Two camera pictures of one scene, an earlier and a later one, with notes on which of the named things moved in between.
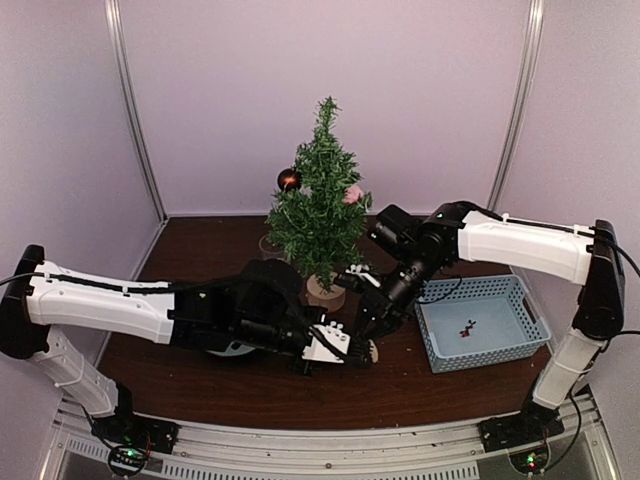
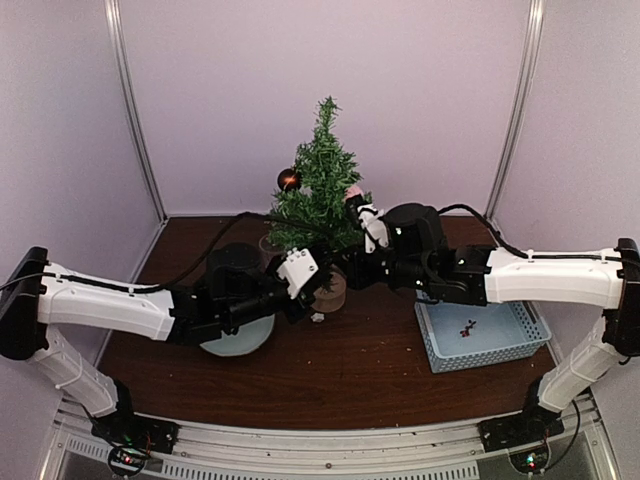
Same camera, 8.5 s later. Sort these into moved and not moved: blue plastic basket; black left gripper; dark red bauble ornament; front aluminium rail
Moved: black left gripper
Not moved: dark red bauble ornament; front aluminium rail; blue plastic basket
